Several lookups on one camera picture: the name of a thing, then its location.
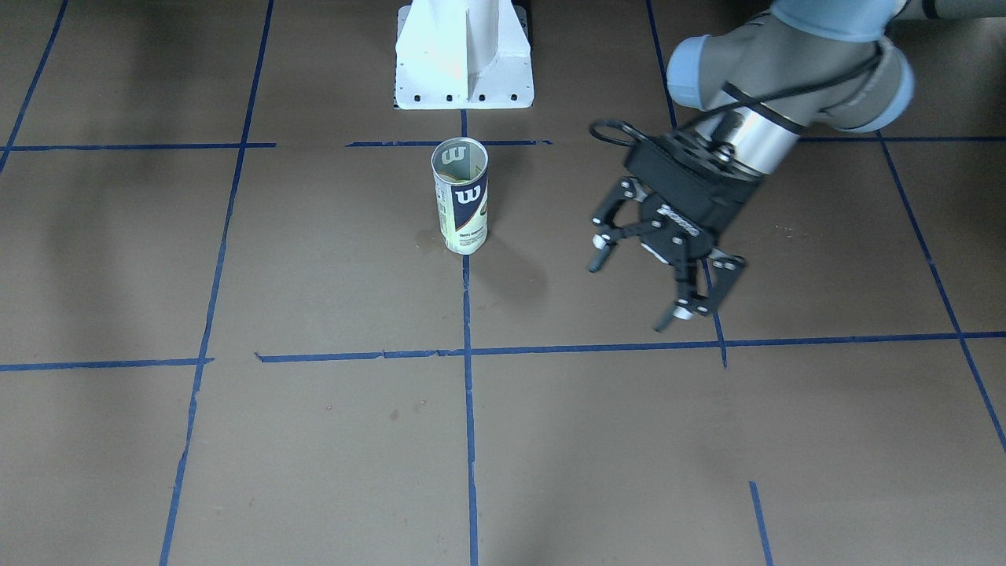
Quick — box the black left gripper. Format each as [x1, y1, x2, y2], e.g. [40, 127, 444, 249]
[588, 177, 745, 331]

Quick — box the clear tennis ball can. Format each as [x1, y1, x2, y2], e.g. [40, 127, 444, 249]
[431, 137, 489, 255]

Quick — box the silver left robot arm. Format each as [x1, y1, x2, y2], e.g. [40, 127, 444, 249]
[588, 1, 1004, 331]

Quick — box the black camera cable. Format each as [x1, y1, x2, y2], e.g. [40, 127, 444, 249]
[589, 47, 885, 150]

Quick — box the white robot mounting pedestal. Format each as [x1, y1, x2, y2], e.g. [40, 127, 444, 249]
[393, 1, 535, 111]

